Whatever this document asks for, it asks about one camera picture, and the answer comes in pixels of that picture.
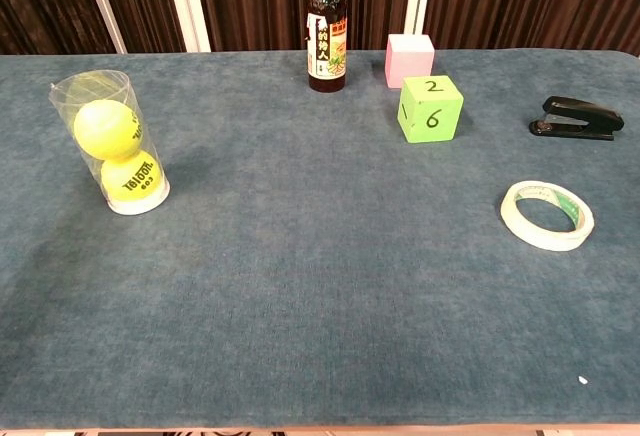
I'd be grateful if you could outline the yellow tennis ball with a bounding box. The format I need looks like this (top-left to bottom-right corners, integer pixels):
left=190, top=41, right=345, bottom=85
left=73, top=99, right=145, bottom=161
left=99, top=150, right=165, bottom=202

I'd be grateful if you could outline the pink cube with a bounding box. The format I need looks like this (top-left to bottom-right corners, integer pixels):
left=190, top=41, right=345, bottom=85
left=384, top=33, right=436, bottom=90

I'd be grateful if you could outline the dark brown curtain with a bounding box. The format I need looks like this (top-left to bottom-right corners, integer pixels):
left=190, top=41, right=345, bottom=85
left=0, top=0, right=640, bottom=56

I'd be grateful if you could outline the clear plastic cup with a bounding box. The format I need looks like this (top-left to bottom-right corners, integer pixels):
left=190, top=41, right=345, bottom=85
left=48, top=69, right=171, bottom=216

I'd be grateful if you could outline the black stapler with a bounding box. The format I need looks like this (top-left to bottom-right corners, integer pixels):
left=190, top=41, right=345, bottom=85
left=528, top=95, right=625, bottom=141

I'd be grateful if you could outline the thin grey frame post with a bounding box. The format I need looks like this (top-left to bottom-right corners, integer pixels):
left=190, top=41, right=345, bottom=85
left=78, top=0, right=127, bottom=55

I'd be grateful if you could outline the white tape roll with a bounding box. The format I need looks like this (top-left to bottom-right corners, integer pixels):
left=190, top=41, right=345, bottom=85
left=500, top=180, right=596, bottom=252

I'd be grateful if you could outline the dark glass bottle with label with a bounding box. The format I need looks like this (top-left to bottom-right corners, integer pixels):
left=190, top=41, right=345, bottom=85
left=306, top=0, right=348, bottom=93

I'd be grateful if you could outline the green numbered cube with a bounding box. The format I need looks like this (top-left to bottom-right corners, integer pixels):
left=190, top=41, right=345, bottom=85
left=397, top=74, right=465, bottom=144

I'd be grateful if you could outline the blue table cloth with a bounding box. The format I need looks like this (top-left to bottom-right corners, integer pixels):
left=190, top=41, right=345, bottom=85
left=0, top=49, right=640, bottom=430

